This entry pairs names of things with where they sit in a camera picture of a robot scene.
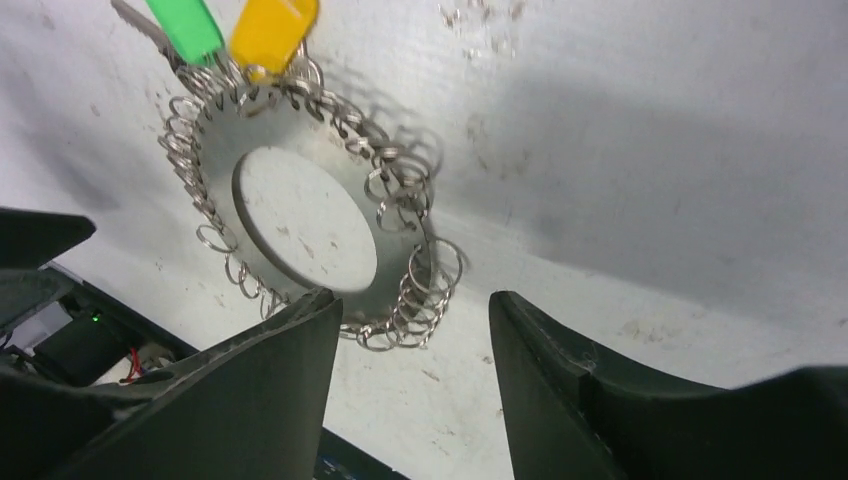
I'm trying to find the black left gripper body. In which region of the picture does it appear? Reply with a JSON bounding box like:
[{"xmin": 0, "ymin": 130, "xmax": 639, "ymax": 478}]
[{"xmin": 1, "ymin": 207, "xmax": 199, "ymax": 398}]

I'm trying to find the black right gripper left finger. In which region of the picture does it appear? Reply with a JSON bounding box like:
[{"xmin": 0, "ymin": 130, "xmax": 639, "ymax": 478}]
[{"xmin": 1, "ymin": 289, "xmax": 343, "ymax": 479}]

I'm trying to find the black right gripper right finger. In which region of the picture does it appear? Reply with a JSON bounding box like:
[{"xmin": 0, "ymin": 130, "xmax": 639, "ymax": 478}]
[{"xmin": 489, "ymin": 291, "xmax": 847, "ymax": 479}]

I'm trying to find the metal ring disc with keyrings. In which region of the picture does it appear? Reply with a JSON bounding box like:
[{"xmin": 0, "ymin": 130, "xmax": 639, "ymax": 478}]
[{"xmin": 159, "ymin": 56, "xmax": 464, "ymax": 352}]

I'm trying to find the green key tag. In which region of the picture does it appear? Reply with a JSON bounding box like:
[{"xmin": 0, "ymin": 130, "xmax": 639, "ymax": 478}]
[{"xmin": 146, "ymin": 0, "xmax": 224, "ymax": 67}]

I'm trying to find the yellow key tag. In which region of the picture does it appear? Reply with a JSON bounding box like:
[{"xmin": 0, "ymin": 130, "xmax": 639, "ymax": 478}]
[{"xmin": 228, "ymin": 0, "xmax": 320, "ymax": 74}]

